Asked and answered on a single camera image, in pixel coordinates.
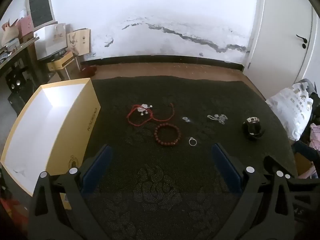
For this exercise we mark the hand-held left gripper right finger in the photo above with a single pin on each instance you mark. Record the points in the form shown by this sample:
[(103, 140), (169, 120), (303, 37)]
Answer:
[(226, 165)]

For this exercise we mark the yellow cardboard box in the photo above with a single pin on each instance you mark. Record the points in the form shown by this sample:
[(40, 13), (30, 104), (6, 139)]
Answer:
[(61, 63)]

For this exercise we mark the pink box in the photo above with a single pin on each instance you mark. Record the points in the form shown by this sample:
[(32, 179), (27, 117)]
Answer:
[(25, 27)]

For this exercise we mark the white patterned pillow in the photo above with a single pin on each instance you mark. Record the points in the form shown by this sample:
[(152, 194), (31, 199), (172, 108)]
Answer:
[(290, 110)]

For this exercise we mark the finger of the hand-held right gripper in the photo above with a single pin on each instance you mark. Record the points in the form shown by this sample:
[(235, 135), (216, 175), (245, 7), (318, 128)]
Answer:
[(272, 165)]

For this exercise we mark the brown cardboard box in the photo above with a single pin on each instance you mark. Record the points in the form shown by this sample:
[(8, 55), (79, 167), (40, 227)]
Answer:
[(303, 163)]

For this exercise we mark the red cloth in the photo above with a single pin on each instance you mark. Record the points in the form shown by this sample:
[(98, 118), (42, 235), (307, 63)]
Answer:
[(88, 71)]

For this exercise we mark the pink cloth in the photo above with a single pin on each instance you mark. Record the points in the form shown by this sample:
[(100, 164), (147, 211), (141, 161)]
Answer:
[(315, 136)]

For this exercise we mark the white door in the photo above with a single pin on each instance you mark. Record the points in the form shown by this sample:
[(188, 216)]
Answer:
[(280, 42)]

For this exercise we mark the dark desk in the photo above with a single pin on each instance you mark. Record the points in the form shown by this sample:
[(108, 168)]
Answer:
[(15, 51)]

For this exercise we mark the yellow box with white inside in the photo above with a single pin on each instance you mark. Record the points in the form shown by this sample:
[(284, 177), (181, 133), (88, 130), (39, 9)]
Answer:
[(82, 120)]

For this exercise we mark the white framed dark board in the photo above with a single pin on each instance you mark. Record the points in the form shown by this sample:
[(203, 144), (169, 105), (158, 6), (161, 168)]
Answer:
[(41, 10)]

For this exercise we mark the tan paper bag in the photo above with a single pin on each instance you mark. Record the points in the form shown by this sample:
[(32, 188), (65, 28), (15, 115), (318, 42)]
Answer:
[(10, 33)]

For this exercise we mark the black speaker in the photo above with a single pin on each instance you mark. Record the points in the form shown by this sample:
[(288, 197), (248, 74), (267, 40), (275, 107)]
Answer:
[(16, 80)]

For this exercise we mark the black wrist watch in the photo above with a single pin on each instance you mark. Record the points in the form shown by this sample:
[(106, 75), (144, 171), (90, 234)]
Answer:
[(251, 130)]

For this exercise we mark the beige paper bag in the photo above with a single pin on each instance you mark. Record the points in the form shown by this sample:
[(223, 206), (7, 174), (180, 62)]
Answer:
[(80, 42)]

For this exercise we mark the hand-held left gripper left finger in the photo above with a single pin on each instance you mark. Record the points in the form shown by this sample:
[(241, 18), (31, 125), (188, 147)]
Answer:
[(96, 167)]

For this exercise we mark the white paper bag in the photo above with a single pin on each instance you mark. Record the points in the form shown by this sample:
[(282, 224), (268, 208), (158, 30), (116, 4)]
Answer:
[(50, 42)]

